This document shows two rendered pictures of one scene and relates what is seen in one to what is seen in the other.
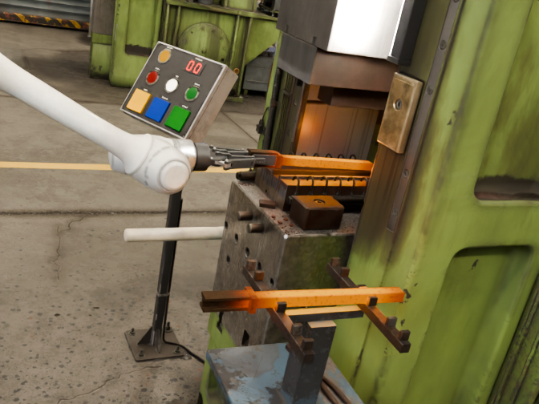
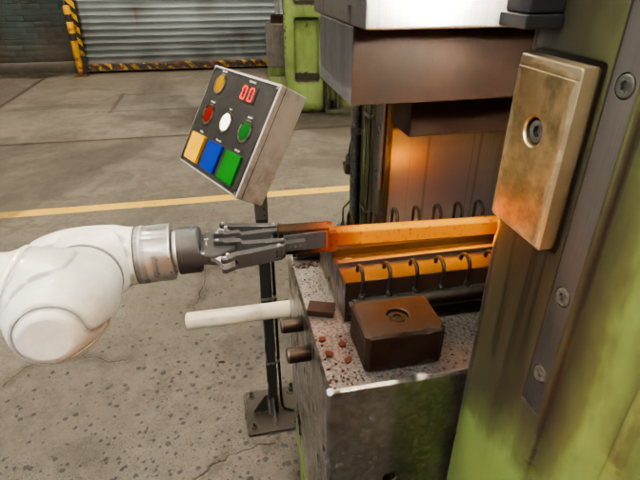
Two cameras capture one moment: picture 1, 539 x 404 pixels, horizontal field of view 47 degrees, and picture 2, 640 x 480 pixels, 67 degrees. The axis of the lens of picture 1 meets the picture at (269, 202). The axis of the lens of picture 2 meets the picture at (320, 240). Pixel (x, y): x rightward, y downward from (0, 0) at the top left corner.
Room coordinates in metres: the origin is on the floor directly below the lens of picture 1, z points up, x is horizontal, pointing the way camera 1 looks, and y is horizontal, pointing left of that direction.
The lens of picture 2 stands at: (0.96, -0.19, 1.42)
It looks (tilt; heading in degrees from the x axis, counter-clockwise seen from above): 29 degrees down; 17
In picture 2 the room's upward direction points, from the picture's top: straight up
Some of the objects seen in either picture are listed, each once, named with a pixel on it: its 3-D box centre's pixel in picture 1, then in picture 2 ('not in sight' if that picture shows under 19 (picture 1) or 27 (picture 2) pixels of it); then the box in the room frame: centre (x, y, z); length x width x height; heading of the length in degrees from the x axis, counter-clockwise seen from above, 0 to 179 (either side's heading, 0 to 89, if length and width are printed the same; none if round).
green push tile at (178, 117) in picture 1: (178, 119); (230, 168); (1.96, 0.35, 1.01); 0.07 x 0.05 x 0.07; 54
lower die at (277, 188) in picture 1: (332, 183); (440, 256); (1.77, -0.18, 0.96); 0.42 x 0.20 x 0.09; 119
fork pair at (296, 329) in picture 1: (351, 332); not in sight; (1.00, -0.20, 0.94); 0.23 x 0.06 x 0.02; 117
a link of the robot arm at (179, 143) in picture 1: (181, 156); (159, 252); (1.51, 0.24, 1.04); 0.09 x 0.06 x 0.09; 29
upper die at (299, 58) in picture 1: (361, 65); (469, 51); (1.77, -0.18, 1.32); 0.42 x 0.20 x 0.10; 119
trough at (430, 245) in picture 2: (339, 175); (449, 246); (1.74, -0.19, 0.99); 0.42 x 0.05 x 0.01; 119
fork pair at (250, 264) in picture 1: (298, 268); not in sight; (1.22, -0.09, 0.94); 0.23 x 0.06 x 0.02; 117
